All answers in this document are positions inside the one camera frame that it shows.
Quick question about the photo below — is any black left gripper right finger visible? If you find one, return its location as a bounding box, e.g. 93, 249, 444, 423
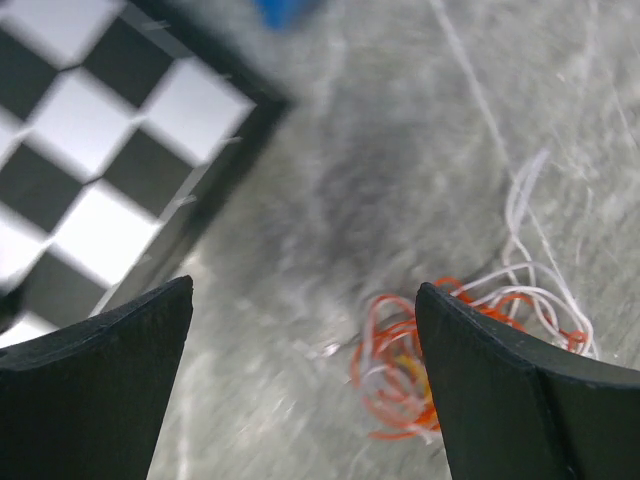
416, 283, 639, 479

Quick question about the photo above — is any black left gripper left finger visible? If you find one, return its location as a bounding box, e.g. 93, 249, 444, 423
1, 276, 193, 480

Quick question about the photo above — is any white cable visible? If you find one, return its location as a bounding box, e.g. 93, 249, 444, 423
359, 148, 600, 444

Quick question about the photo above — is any black white chessboard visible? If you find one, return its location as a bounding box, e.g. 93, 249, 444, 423
1, 1, 287, 346

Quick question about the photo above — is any blue three-compartment bin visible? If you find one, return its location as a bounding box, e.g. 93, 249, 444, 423
254, 0, 321, 31

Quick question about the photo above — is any yellow cable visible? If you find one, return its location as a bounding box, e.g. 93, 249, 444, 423
397, 355, 435, 407

